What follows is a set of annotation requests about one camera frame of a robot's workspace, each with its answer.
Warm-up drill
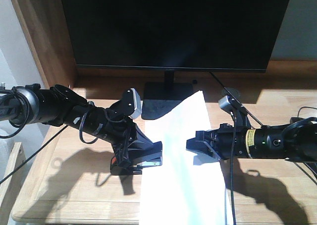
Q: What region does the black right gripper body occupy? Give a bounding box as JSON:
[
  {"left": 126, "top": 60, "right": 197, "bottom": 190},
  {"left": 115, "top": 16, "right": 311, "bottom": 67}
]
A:
[{"left": 211, "top": 123, "right": 248, "bottom": 160}]

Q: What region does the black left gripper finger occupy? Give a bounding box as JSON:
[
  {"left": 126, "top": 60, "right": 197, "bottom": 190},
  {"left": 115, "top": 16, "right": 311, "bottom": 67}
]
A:
[
  {"left": 133, "top": 125, "right": 153, "bottom": 150},
  {"left": 112, "top": 142, "right": 131, "bottom": 169}
]

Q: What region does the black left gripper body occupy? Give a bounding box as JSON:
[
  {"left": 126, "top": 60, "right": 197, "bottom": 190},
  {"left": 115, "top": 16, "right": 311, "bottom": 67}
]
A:
[{"left": 65, "top": 104, "right": 136, "bottom": 146}]

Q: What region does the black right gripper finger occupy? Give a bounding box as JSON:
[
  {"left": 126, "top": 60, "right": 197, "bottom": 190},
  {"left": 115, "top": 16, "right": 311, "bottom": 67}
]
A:
[
  {"left": 186, "top": 130, "right": 212, "bottom": 152},
  {"left": 203, "top": 142, "right": 222, "bottom": 160}
]

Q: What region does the white paper sheet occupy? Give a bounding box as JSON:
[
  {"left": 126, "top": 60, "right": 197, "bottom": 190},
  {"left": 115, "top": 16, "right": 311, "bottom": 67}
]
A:
[{"left": 139, "top": 91, "right": 233, "bottom": 225}]

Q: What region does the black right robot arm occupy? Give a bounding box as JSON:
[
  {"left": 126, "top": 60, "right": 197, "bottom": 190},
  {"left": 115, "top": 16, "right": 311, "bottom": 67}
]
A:
[{"left": 186, "top": 117, "right": 317, "bottom": 163}]

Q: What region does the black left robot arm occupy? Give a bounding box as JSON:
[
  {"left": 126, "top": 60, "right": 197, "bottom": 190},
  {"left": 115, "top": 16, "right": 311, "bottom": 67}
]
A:
[{"left": 0, "top": 84, "right": 162, "bottom": 168}]

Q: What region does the wooden desk side panel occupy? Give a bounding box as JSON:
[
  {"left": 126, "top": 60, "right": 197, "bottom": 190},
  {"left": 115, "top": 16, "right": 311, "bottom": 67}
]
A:
[{"left": 11, "top": 0, "right": 78, "bottom": 88}]

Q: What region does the black monitor stand base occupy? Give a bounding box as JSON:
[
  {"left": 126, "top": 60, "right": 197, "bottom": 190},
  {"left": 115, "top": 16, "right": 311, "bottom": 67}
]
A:
[{"left": 141, "top": 71, "right": 193, "bottom": 120}]

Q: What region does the wooden side furniture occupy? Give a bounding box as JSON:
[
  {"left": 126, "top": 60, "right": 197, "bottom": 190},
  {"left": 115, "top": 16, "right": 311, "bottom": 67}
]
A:
[{"left": 0, "top": 142, "right": 26, "bottom": 209}]

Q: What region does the black computer monitor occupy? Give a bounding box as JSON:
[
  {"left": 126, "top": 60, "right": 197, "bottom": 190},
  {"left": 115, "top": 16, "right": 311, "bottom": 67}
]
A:
[{"left": 61, "top": 0, "right": 290, "bottom": 72}]

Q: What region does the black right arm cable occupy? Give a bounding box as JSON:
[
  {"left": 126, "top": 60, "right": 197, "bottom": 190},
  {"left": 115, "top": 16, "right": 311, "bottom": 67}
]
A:
[{"left": 229, "top": 111, "right": 238, "bottom": 225}]

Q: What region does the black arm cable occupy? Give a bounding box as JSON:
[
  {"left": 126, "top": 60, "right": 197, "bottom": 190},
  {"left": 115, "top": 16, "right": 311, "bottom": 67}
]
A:
[
  {"left": 229, "top": 111, "right": 238, "bottom": 225},
  {"left": 0, "top": 86, "right": 69, "bottom": 183}
]

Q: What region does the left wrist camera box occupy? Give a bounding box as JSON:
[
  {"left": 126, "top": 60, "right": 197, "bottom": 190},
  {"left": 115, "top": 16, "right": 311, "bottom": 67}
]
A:
[{"left": 110, "top": 88, "right": 142, "bottom": 119}]

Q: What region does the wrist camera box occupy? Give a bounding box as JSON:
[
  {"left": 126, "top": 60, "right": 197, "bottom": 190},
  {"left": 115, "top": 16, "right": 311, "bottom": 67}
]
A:
[
  {"left": 218, "top": 95, "right": 248, "bottom": 115},
  {"left": 110, "top": 88, "right": 142, "bottom": 119}
]

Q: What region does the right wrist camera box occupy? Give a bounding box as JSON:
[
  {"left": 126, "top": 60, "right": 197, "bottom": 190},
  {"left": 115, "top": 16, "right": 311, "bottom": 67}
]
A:
[{"left": 218, "top": 95, "right": 248, "bottom": 115}]

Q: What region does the grey desk cable grommet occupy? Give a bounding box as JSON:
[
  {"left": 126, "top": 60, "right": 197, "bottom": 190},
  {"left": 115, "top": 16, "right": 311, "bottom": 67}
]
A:
[{"left": 221, "top": 87, "right": 241, "bottom": 99}]

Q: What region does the black monitor cable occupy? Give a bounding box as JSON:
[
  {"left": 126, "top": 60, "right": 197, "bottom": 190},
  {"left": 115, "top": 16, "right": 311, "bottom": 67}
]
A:
[{"left": 209, "top": 71, "right": 263, "bottom": 126}]

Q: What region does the black mouse cable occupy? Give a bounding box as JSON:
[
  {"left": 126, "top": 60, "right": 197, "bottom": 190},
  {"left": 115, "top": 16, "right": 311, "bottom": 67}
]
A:
[{"left": 297, "top": 106, "right": 317, "bottom": 119}]

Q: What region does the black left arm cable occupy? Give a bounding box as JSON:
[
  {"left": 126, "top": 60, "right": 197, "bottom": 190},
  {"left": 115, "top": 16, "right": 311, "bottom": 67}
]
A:
[{"left": 0, "top": 86, "right": 69, "bottom": 183}]

